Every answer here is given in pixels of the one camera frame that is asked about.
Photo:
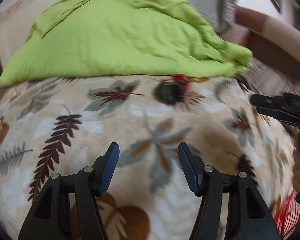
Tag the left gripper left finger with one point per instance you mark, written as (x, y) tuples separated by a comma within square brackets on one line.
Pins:
[(49, 215)]

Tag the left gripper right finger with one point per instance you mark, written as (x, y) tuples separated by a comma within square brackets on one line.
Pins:
[(248, 214)]

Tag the striped brown pillow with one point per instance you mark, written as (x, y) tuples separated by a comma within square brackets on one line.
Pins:
[(262, 79)]

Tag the green duvet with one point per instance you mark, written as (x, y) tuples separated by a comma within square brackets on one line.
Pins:
[(85, 38)]

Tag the grey quilted pillow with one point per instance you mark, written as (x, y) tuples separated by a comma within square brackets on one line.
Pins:
[(219, 13)]

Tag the black red wrapper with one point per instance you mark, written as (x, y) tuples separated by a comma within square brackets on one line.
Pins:
[(172, 91)]

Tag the leaf pattern fleece blanket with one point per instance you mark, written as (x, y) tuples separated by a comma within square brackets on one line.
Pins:
[(62, 125)]

